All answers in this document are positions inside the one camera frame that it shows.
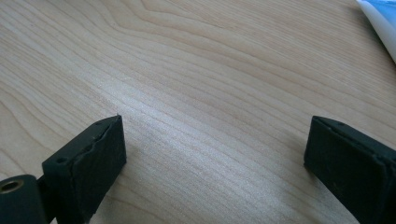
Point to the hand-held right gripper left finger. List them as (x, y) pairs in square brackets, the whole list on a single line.
[(90, 168)]

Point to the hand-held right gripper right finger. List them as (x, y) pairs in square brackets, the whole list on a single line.
[(351, 168)]

